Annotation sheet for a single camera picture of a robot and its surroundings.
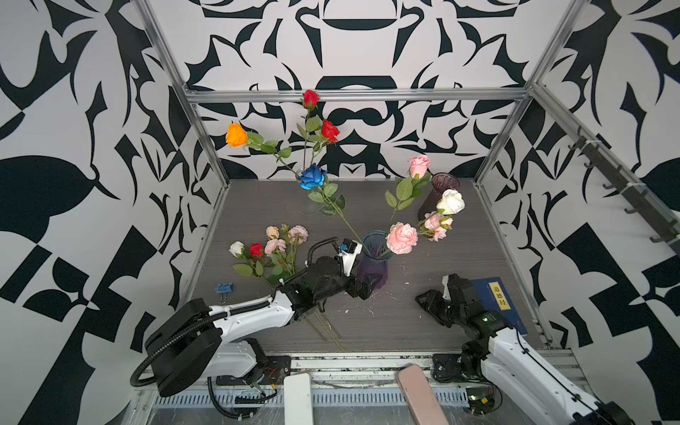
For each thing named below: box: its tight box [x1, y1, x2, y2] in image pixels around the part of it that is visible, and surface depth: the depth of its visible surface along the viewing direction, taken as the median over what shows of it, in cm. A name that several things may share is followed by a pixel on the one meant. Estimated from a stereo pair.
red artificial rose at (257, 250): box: [249, 242, 273, 287], surface depth 96 cm
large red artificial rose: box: [310, 119, 341, 164], surface depth 93 cm
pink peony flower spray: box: [379, 210, 454, 258], surface depth 66 cm
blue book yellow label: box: [469, 276, 529, 337], surface depth 89 cm
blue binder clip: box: [214, 281, 234, 304], surface depth 90 cm
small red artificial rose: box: [296, 89, 324, 171], surface depth 89 cm
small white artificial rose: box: [228, 240, 278, 288], surface depth 95 cm
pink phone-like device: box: [396, 364, 450, 425], surface depth 70 cm
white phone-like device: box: [283, 372, 314, 425], surface depth 66 cm
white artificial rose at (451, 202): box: [436, 188, 466, 216], surface depth 60 cm
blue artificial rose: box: [297, 162, 367, 251], surface depth 65 cm
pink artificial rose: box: [385, 154, 432, 222], surface depth 70 cm
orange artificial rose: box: [225, 122, 300, 177], surface depth 79 cm
